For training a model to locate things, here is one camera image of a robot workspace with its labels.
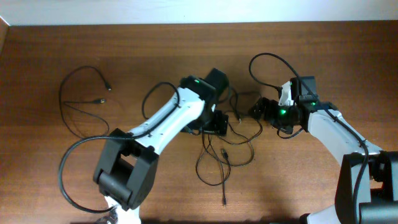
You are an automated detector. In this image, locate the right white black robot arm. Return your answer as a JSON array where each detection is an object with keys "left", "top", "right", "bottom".
[{"left": 248, "top": 77, "right": 397, "bottom": 223}]

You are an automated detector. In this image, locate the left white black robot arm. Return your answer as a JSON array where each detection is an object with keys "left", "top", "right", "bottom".
[{"left": 93, "top": 68, "right": 229, "bottom": 223}]

